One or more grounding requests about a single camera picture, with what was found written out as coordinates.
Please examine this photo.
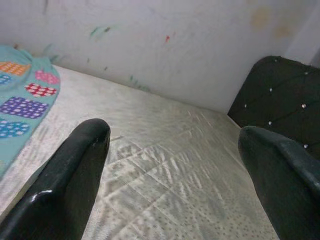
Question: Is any white patterned mattress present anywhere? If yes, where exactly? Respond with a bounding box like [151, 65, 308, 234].
[0, 63, 278, 240]

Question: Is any teal blanket with colourful hearts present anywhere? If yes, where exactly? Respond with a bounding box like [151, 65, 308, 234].
[0, 44, 61, 180]

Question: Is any black tufted headboard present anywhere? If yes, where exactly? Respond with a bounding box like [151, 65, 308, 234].
[227, 55, 320, 161]

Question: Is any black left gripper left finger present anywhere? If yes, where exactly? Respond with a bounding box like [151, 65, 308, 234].
[0, 118, 111, 240]

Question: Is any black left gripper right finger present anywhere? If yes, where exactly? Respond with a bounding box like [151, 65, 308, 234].
[237, 125, 320, 240]

